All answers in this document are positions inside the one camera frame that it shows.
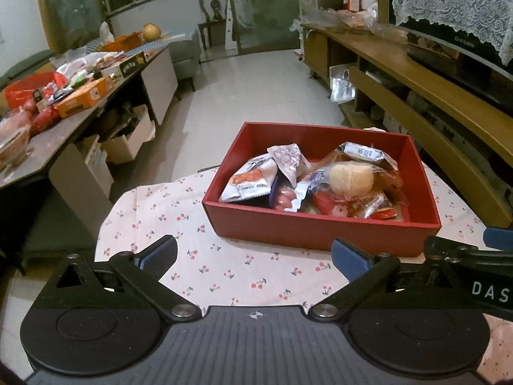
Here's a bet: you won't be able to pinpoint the dark coffee table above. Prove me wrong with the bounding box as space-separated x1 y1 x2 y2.
0 45 179 225

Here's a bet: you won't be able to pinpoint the grey sofa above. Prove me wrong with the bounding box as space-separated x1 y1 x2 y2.
168 30 201 91

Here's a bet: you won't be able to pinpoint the white storage box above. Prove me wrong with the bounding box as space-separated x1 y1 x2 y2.
101 104 156 164

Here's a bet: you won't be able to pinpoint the white spicy strip packet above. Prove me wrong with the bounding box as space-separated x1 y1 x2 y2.
218 153 278 203

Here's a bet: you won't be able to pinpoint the wooden tv cabinet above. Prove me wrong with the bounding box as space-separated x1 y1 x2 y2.
302 23 512 228

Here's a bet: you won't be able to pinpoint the blue orange chicken leg packet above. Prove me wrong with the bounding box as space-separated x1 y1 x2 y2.
303 162 391 218

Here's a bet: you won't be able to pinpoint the white lace cloth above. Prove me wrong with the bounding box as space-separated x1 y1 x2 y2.
392 0 512 67

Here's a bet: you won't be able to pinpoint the black snack box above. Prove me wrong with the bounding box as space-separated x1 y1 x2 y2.
119 51 146 78

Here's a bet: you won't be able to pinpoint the small orange pastry packet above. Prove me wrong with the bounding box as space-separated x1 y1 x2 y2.
352 192 387 219

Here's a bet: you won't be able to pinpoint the red plastic bag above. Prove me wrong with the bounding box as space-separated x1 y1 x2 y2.
4 71 69 109

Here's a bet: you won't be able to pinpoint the silver snack packet red logo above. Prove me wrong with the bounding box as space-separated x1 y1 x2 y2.
267 143 312 188

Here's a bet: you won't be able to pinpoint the cherry print tablecloth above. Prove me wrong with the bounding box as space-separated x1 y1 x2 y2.
94 125 513 385

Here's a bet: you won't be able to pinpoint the red cardboard box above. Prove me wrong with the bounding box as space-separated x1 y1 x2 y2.
203 122 442 257

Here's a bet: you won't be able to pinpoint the clear round cake packet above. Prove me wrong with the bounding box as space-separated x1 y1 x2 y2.
305 146 404 201

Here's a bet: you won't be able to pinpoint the orange cardboard box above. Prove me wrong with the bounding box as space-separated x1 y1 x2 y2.
55 77 114 119

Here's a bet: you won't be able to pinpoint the red yellow snack packet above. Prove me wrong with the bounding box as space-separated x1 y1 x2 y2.
370 206 400 221

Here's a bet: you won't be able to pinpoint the yellow pomelo fruit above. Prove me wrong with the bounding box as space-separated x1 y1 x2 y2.
142 23 162 43

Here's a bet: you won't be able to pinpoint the silver gift bag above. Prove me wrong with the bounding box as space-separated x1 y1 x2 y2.
330 64 356 104

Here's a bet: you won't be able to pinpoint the white wafer bar packet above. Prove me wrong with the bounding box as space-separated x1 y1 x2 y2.
337 142 398 171

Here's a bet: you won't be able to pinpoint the wooden chair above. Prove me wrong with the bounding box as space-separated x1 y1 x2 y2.
198 0 230 50

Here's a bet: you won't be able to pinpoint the television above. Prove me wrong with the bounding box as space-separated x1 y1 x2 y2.
406 19 513 117

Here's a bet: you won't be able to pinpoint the orange plastic basket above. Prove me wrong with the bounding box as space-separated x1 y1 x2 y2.
101 32 143 52

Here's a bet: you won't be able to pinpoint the blue foil snack packet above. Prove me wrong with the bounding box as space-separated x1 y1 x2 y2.
268 175 281 209

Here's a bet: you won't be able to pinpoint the vacuum packed sausages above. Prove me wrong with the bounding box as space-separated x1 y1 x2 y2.
274 181 309 212

